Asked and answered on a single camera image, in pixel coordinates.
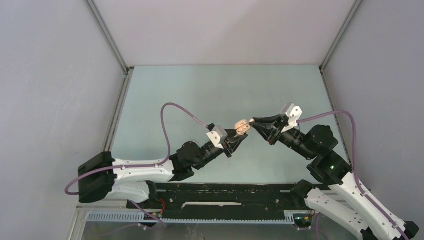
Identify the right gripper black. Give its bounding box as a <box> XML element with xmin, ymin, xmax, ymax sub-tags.
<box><xmin>249</xmin><ymin>113</ymin><xmax>314</xmax><ymax>160</ymax></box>

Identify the beige earbud charging case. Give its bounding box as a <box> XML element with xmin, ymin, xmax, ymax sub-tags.
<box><xmin>234</xmin><ymin>119</ymin><xmax>251</xmax><ymax>136</ymax></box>

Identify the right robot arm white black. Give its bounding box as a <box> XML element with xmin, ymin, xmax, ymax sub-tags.
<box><xmin>249</xmin><ymin>114</ymin><xmax>420</xmax><ymax>240</ymax></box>

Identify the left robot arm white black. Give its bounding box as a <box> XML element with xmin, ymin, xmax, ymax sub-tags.
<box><xmin>77</xmin><ymin>126</ymin><xmax>248</xmax><ymax>208</ymax></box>

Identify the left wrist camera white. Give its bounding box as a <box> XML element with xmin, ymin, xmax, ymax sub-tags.
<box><xmin>206</xmin><ymin>125</ymin><xmax>228</xmax><ymax>150</ymax></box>

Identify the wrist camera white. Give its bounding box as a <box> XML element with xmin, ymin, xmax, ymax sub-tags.
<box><xmin>281</xmin><ymin>102</ymin><xmax>303</xmax><ymax>133</ymax></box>
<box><xmin>206</xmin><ymin>125</ymin><xmax>228</xmax><ymax>150</ymax></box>

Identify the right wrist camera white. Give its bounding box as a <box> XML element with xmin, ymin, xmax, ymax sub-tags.
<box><xmin>281</xmin><ymin>102</ymin><xmax>303</xmax><ymax>133</ymax></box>

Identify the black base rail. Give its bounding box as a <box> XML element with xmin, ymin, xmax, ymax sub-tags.
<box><xmin>139</xmin><ymin>183</ymin><xmax>318</xmax><ymax>220</ymax></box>

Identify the white slotted cable duct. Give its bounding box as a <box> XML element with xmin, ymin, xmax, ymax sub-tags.
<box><xmin>86</xmin><ymin>211</ymin><xmax>295</xmax><ymax>225</ymax></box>

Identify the right aluminium frame post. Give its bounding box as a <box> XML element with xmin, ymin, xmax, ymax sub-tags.
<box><xmin>319</xmin><ymin>0</ymin><xmax>365</xmax><ymax>73</ymax></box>

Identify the aluminium frame post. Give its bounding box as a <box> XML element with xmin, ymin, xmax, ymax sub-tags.
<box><xmin>83</xmin><ymin>0</ymin><xmax>130</xmax><ymax>74</ymax></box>
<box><xmin>319</xmin><ymin>0</ymin><xmax>365</xmax><ymax>73</ymax></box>

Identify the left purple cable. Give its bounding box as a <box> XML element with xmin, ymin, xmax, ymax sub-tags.
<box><xmin>64</xmin><ymin>102</ymin><xmax>213</xmax><ymax>229</ymax></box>

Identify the left aluminium frame post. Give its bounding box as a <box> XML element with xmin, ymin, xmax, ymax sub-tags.
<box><xmin>83</xmin><ymin>0</ymin><xmax>130</xmax><ymax>74</ymax></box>

